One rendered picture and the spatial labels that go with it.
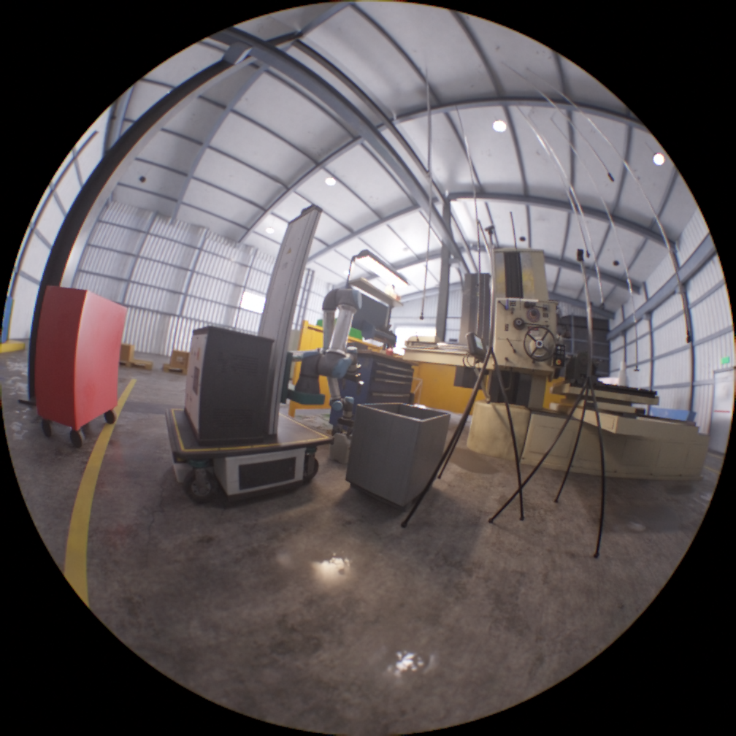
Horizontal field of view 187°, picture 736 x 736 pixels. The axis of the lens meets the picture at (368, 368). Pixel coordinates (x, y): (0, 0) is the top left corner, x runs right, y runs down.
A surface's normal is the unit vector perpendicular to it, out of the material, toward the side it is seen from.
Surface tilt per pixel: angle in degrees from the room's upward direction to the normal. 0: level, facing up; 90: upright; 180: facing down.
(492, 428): 90
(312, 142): 169
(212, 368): 90
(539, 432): 90
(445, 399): 90
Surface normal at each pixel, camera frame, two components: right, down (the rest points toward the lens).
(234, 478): 0.79, 0.11
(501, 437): -0.59, -0.11
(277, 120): 0.00, 0.99
